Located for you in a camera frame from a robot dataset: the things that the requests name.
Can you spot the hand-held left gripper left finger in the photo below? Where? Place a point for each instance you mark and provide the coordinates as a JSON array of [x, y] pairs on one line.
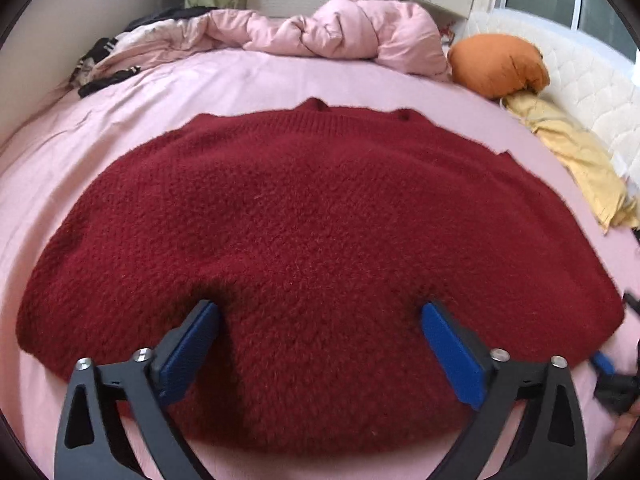
[[192, 350]]

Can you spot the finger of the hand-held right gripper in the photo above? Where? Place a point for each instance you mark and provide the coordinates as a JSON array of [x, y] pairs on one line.
[[632, 302], [603, 363]]

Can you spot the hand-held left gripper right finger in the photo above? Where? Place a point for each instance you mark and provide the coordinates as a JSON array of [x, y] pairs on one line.
[[452, 355]]

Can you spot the dark red knit cardigan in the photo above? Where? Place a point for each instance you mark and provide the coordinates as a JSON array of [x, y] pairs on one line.
[[325, 235]]

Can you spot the pile of dark clothes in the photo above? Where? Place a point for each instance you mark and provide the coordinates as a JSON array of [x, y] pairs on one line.
[[150, 27]]

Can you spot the person's right hand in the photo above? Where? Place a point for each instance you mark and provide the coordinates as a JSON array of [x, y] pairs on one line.
[[627, 427]]

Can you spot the yellow pillow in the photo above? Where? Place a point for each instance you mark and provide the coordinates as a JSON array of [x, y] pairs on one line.
[[575, 155]]

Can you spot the white quilted headboard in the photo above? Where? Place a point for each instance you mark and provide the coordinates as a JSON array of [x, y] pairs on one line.
[[590, 75]]

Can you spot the orange pillow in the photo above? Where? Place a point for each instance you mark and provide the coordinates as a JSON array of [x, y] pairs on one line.
[[495, 65]]

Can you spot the black striped sock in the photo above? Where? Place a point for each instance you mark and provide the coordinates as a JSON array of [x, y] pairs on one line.
[[105, 82]]

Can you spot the pink duvet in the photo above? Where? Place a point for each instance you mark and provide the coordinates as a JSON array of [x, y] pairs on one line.
[[350, 30]]

